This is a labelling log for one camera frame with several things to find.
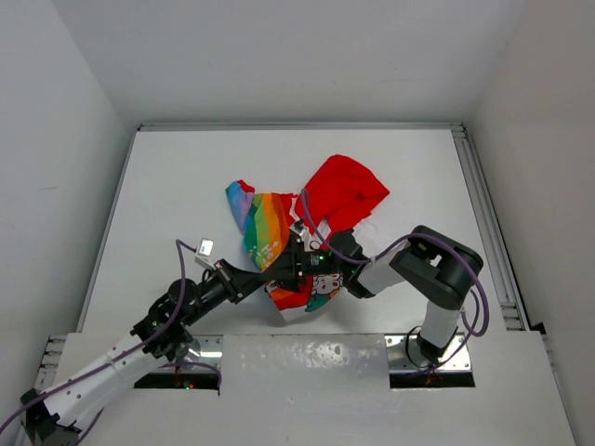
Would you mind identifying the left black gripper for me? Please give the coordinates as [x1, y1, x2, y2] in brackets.
[183, 257, 263, 324]

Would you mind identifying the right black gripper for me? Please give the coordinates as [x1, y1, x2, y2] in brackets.
[261, 233, 350, 293]

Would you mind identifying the rainbow red child jacket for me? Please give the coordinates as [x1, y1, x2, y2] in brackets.
[225, 154, 390, 323]

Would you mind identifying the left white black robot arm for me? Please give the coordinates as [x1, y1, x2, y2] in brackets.
[21, 259, 266, 445]

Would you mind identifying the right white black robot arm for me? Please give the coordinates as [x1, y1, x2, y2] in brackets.
[263, 226, 487, 367]

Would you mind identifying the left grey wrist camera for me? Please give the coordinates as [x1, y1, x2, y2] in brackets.
[194, 238, 215, 269]

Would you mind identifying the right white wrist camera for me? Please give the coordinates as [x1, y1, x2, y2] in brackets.
[290, 219, 310, 243]

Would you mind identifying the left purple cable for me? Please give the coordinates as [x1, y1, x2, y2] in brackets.
[0, 238, 222, 442]

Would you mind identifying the purple cable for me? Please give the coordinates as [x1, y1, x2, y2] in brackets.
[298, 187, 490, 373]
[0, 238, 222, 442]

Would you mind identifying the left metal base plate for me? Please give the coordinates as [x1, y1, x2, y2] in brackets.
[183, 335, 223, 369]

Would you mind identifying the metal base plate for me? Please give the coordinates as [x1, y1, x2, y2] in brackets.
[385, 334, 472, 374]
[183, 335, 223, 369]

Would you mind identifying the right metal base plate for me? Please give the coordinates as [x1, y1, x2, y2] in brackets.
[385, 334, 472, 374]

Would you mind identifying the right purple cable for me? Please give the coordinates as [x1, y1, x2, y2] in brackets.
[298, 187, 490, 373]

